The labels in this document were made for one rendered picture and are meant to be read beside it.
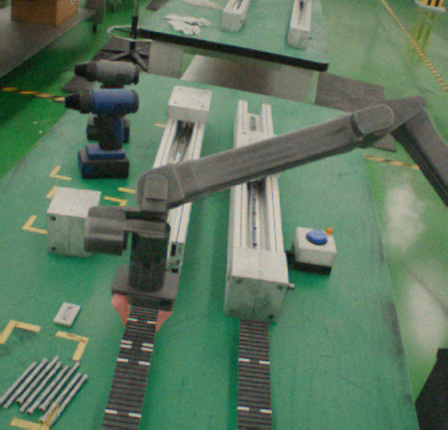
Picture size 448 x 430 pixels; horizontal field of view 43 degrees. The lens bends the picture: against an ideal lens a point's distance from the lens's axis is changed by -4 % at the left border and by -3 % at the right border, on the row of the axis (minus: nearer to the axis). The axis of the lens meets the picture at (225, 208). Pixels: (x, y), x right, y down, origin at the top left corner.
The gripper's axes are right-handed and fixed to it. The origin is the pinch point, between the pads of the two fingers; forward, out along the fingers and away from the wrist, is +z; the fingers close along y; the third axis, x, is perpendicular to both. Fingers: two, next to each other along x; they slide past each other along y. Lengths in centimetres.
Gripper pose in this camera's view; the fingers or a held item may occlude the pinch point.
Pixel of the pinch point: (141, 323)
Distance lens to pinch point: 99.0
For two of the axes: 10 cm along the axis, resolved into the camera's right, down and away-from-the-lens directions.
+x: -0.4, 5.1, -8.6
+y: -9.9, -1.6, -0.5
